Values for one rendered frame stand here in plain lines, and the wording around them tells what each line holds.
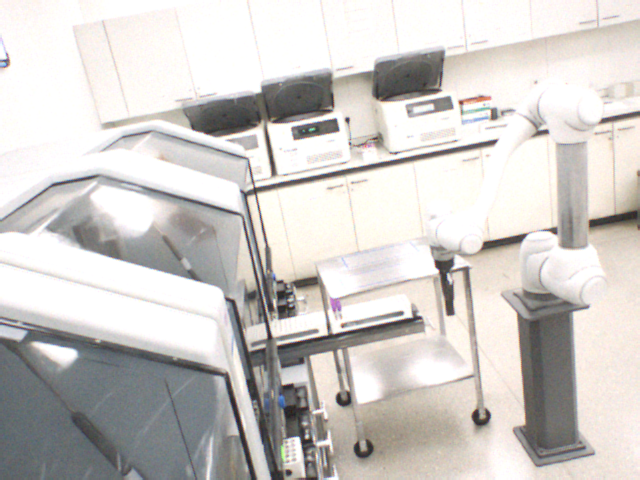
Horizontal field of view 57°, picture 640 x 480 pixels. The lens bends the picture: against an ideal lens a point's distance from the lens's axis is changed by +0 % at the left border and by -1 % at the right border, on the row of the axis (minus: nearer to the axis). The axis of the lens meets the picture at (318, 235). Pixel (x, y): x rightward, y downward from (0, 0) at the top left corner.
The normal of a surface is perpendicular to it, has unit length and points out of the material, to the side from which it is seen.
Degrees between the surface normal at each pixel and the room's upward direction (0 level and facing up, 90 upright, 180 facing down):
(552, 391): 90
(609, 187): 90
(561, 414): 90
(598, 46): 90
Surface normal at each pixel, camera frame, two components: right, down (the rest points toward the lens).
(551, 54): 0.09, 0.31
